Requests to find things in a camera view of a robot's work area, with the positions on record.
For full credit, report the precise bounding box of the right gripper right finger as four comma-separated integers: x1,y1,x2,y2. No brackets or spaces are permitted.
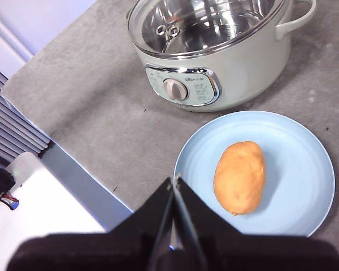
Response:
174,176,339,271

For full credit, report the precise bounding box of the pale green electric steamer pot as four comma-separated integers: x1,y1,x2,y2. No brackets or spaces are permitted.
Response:
125,0,318,113

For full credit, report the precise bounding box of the white box housing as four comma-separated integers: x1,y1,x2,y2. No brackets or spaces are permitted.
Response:
0,152,108,271

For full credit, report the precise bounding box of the blue round plate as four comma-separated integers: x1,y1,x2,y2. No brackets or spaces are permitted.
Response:
173,110,336,238

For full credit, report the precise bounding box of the grey ribbed panel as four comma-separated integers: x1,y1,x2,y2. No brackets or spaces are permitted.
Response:
0,63,51,163

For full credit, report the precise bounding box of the brown potato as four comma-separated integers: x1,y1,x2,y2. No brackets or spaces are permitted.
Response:
214,141,266,217

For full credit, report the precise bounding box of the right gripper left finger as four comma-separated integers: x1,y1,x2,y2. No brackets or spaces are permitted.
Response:
7,176,175,271

